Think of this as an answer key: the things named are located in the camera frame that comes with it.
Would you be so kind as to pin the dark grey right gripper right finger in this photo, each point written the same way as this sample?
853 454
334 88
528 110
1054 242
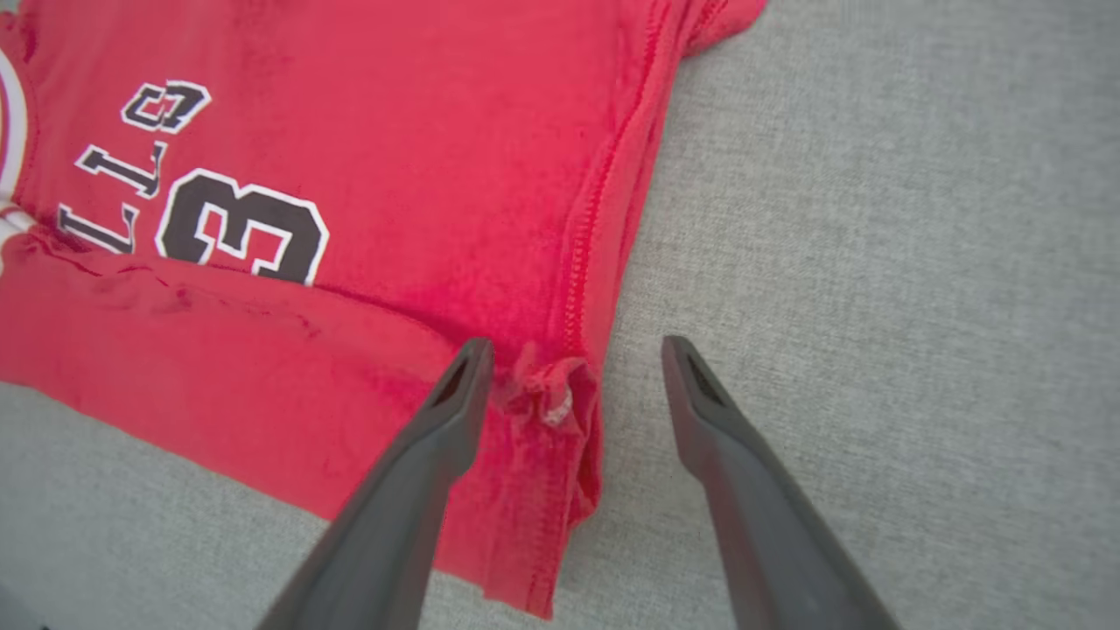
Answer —
770 542

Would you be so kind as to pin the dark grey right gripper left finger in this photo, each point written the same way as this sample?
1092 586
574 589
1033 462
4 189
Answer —
394 525

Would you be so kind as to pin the red jersey striped trim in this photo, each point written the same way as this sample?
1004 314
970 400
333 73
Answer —
394 131

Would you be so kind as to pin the grey fabric sofa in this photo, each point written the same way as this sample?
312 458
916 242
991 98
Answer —
875 262

